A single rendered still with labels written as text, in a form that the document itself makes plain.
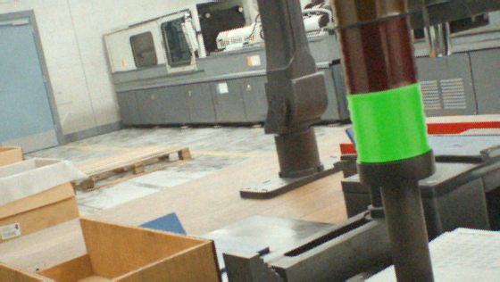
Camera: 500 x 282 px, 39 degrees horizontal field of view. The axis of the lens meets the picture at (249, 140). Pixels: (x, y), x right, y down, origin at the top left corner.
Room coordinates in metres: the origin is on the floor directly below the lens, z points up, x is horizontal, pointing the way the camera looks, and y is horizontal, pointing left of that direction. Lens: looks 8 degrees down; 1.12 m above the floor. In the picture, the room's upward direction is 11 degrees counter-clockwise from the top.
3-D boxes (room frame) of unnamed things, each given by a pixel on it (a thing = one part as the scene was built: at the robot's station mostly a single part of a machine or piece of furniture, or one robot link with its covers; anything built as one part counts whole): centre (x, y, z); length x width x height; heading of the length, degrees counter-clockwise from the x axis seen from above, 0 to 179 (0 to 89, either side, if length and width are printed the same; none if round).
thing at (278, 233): (0.70, 0.03, 0.91); 0.17 x 0.16 x 0.02; 127
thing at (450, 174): (0.63, -0.18, 0.98); 0.20 x 0.10 x 0.01; 127
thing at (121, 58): (11.04, 0.85, 1.24); 2.95 x 0.98 x 0.90; 34
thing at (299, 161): (1.05, -0.07, 0.94); 0.20 x 0.07 x 0.08; 127
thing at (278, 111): (1.04, -0.08, 1.00); 0.09 x 0.06 x 0.06; 129
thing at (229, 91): (9.99, 0.14, 0.49); 5.51 x 1.02 x 0.97; 34
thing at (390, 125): (0.36, -0.07, 1.07); 0.04 x 0.04 x 0.03
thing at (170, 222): (0.70, 0.08, 0.93); 0.15 x 0.07 x 0.03; 40
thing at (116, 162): (7.29, 1.40, 0.07); 1.20 x 1.00 x 0.14; 126
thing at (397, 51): (0.36, -0.07, 1.10); 0.04 x 0.04 x 0.03
